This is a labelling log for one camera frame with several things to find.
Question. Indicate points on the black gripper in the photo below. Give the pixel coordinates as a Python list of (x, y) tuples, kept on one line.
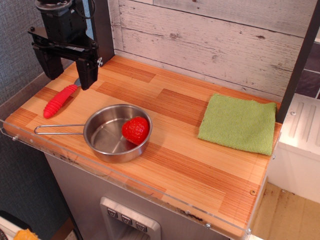
[(65, 25)]

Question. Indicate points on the red handled fork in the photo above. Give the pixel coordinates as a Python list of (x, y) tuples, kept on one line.
[(59, 99)]

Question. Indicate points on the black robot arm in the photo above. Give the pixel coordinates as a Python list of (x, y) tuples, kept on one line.
[(69, 53)]

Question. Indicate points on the green cloth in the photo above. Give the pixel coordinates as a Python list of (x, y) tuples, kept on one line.
[(240, 124)]

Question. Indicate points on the small steel saucepan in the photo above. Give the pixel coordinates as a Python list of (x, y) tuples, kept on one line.
[(102, 132)]

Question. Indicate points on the clear acrylic table guard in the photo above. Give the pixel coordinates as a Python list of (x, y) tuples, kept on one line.
[(193, 188)]

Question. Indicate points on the red toy strawberry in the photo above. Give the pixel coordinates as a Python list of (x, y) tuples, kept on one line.
[(135, 130)]

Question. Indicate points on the silver toy dispenser panel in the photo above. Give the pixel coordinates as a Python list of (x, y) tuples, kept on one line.
[(124, 223)]

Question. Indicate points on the yellow black object corner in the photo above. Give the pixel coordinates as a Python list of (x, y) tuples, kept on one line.
[(12, 228)]

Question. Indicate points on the white toy sink unit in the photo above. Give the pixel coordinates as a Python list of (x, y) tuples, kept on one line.
[(295, 164)]

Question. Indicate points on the dark vertical post left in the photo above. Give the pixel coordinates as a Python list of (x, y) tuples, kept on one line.
[(101, 28)]

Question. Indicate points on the dark vertical post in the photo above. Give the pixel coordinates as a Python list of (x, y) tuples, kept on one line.
[(101, 28), (301, 61)]

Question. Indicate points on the dark vertical post right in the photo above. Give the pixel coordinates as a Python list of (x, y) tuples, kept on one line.
[(301, 61)]

